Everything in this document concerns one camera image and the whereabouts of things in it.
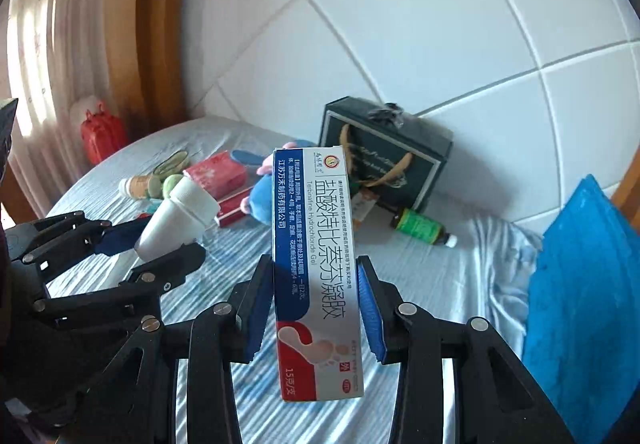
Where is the white medicine box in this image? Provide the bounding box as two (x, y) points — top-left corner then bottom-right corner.
(271, 144), (365, 402)

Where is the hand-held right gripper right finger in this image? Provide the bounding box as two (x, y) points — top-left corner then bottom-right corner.
(357, 255), (576, 444)

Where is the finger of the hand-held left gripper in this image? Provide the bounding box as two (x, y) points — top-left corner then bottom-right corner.
(32, 241), (207, 325)
(7, 217), (151, 275)

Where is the wooden furniture panel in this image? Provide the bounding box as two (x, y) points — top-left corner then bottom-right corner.
(612, 164), (640, 225)

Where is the blue plush toy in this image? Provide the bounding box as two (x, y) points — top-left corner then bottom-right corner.
(231, 139), (321, 227)

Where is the white padded headboard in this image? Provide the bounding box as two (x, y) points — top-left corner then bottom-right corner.
(182, 0), (640, 245)

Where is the white plastic bottle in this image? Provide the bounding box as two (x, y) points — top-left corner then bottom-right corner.
(136, 178), (221, 262)

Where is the beige green drink bottle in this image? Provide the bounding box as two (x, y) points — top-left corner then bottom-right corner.
(118, 174), (163, 200)

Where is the red flat box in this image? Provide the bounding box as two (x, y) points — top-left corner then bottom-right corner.
(216, 189), (253, 228)

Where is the small green ball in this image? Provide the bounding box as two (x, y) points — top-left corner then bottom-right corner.
(161, 173), (186, 200)

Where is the white plastic bag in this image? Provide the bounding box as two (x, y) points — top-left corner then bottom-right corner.
(70, 94), (108, 125)

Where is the white curtain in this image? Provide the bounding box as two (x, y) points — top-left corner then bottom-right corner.
(2, 0), (146, 220)

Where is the blue plastic crate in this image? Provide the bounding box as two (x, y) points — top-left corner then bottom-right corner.
(520, 174), (640, 444)

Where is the green label glass bottle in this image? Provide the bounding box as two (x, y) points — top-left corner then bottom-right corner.
(390, 207), (458, 247)

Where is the green beige plush slipper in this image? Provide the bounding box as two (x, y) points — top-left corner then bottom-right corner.
(152, 150), (190, 176)

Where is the small orange box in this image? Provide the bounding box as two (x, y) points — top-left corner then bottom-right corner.
(350, 189), (376, 225)

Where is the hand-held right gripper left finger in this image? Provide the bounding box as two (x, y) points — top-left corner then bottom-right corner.
(87, 254), (278, 444)

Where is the red bag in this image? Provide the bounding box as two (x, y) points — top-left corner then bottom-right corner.
(81, 107), (130, 166)

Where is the wooden bed frame post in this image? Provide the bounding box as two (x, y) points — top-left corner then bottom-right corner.
(107, 0), (206, 135)

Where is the dark green gift box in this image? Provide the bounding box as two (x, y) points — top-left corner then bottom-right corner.
(318, 97), (455, 214)

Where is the red tissue pack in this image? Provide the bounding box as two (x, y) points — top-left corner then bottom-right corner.
(182, 151), (249, 199)

